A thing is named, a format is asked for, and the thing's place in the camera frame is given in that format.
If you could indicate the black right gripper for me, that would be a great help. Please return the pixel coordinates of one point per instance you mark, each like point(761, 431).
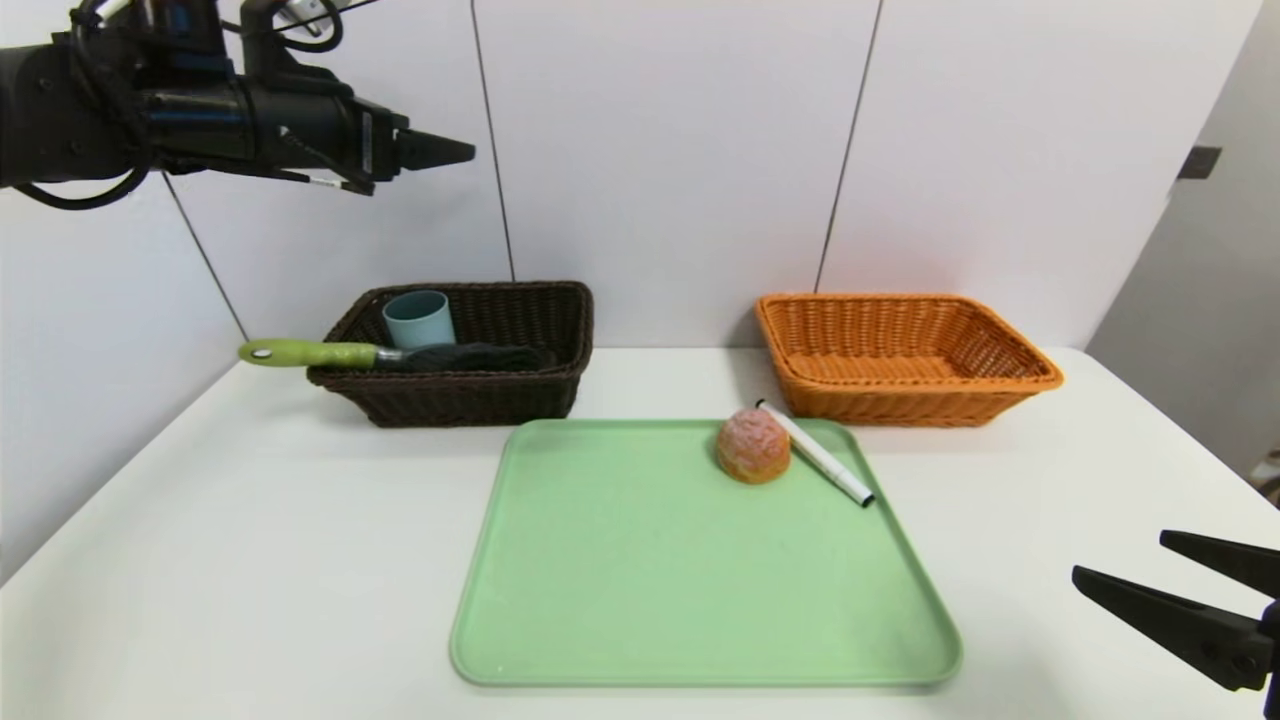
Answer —
point(1274, 660)

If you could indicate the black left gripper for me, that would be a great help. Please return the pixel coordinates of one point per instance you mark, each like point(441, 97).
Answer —
point(378, 146)

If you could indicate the light blue plastic cup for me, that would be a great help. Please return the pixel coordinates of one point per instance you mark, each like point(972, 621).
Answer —
point(420, 320)

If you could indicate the round orange bread bun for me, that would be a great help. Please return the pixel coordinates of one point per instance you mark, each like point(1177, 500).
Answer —
point(753, 448)

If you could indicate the dark brown wicker basket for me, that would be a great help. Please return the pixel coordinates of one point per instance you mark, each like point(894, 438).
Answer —
point(470, 400)

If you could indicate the orange wicker basket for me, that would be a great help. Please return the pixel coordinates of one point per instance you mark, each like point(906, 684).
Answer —
point(900, 350)

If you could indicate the white marker pen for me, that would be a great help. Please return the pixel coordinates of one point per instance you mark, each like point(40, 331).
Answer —
point(820, 455)

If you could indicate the light green plastic tray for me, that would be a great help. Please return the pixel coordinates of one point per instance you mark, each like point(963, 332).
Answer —
point(650, 580)

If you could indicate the dark wall fixture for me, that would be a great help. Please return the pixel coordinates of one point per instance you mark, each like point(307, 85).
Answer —
point(1200, 162)

